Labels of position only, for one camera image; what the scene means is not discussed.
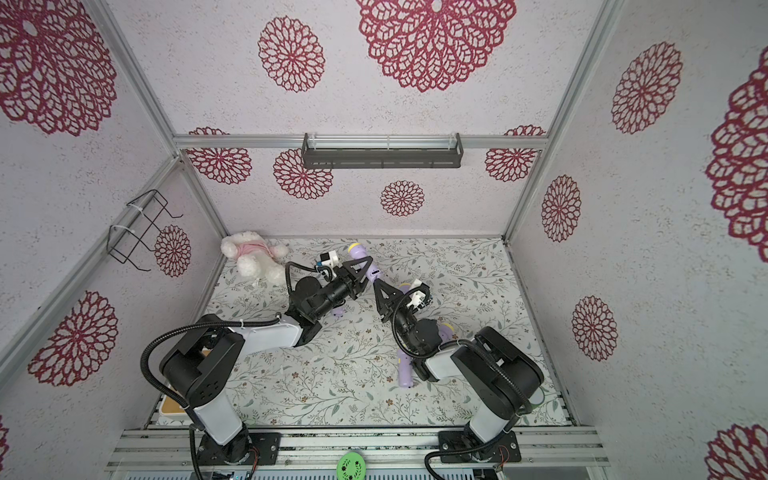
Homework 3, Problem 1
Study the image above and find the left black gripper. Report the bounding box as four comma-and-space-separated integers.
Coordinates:
315, 257, 377, 321

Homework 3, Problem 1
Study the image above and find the purple flashlight near right arm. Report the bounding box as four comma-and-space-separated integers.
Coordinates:
439, 324, 455, 340

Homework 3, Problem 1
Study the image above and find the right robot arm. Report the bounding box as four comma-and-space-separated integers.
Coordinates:
373, 279, 544, 479

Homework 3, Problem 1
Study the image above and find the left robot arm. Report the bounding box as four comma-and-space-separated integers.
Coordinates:
140, 256, 373, 467

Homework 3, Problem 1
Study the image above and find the white plush teddy bear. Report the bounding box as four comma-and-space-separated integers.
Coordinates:
220, 231, 289, 286

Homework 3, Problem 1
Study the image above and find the green tape roll front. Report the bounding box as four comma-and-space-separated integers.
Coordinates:
336, 451, 367, 480

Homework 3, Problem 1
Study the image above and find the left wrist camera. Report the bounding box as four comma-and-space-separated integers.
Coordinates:
317, 250, 341, 269

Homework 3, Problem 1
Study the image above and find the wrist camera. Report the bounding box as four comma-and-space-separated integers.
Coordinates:
405, 279, 432, 310
317, 250, 341, 269

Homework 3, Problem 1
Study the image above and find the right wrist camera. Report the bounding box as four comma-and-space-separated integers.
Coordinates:
405, 279, 432, 310

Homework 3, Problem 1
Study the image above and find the black wall shelf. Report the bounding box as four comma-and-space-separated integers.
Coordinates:
300, 134, 464, 170

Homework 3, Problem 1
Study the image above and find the black wire wall rack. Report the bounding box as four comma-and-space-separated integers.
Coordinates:
105, 189, 183, 273

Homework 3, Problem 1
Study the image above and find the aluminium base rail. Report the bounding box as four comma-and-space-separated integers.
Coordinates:
105, 426, 610, 473

